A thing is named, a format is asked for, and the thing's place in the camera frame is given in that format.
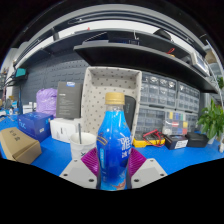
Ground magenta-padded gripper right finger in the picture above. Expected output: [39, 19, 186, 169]
[126, 147, 168, 190]

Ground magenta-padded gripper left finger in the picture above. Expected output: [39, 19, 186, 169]
[59, 147, 102, 190]

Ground blue drink bottle gold cap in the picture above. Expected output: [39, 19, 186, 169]
[95, 91, 133, 192]

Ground yellow multimeter with red leads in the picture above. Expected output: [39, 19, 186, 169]
[132, 129, 166, 148]

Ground metal spoon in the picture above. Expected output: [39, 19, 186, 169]
[77, 123, 83, 145]

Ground black box white label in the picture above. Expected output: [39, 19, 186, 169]
[163, 133, 190, 150]

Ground white cardboard box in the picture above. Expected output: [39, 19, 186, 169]
[49, 117, 84, 144]

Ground grey small-parts drawer cabinet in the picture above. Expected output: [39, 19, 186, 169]
[134, 104, 199, 134]
[175, 80, 202, 113]
[139, 70, 178, 108]

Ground clear compartment box coloured parts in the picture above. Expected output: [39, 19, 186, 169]
[162, 109, 190, 136]

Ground black flat case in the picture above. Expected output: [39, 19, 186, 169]
[185, 131, 210, 148]

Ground black zip case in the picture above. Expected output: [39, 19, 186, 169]
[123, 94, 137, 131]

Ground blue cardboard box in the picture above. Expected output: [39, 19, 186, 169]
[17, 111, 54, 143]

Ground brown cardboard box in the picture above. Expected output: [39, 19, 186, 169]
[0, 126, 43, 165]

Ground dark grey upright box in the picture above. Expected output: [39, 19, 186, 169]
[55, 80, 83, 120]

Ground purple plastic bag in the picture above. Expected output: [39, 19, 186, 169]
[35, 87, 58, 118]

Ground green potted plant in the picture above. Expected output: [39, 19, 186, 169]
[197, 99, 224, 141]

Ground beige dotted fabric bin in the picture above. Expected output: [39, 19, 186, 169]
[80, 65, 143, 141]

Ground small teal screen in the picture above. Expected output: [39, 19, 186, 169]
[14, 67, 28, 79]

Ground black workbench shelf unit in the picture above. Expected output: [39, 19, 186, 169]
[13, 26, 219, 94]

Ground white mug brown handle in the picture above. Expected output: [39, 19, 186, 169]
[69, 132, 98, 160]

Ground white wire shelf rack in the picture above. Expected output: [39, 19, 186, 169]
[203, 39, 224, 101]

